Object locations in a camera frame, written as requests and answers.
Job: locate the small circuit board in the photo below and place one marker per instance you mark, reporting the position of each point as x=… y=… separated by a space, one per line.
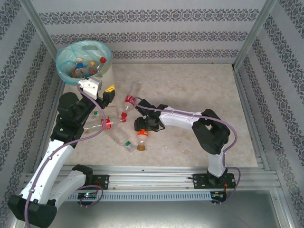
x=218 y=195
x=86 y=196

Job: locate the white bin with blue bag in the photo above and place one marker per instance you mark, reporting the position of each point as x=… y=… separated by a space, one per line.
x=65 y=59

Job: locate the wide aluminium mounting rail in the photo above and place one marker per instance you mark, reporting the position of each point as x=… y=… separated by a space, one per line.
x=147 y=180

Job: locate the clear bottle green cap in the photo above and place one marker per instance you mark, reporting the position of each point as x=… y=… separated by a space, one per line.
x=127 y=143

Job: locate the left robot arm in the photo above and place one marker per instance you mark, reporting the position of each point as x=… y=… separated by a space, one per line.
x=54 y=159

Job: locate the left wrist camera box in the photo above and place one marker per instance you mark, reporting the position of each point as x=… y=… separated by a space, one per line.
x=89 y=86

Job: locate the grey metal sheet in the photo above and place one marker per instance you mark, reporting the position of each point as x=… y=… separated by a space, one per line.
x=152 y=216

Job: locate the clear cola bottle red label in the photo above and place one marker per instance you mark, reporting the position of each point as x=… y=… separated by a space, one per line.
x=129 y=101

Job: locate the clear bottle orange label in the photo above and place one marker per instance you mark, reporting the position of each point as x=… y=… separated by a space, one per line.
x=142 y=140

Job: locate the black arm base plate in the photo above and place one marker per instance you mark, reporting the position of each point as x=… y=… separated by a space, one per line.
x=199 y=181
x=102 y=181

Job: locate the clear bottle small red label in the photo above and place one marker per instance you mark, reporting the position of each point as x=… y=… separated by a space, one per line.
x=108 y=124

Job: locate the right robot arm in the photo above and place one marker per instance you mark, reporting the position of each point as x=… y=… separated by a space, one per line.
x=211 y=133

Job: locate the square clear bottle green band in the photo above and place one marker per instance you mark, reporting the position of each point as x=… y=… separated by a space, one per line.
x=111 y=111

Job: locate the aluminium frame post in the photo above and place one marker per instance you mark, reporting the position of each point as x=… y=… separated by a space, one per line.
x=42 y=35
x=254 y=35

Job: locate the aluminium side rail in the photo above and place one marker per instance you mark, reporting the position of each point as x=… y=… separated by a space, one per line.
x=244 y=95
x=40 y=156

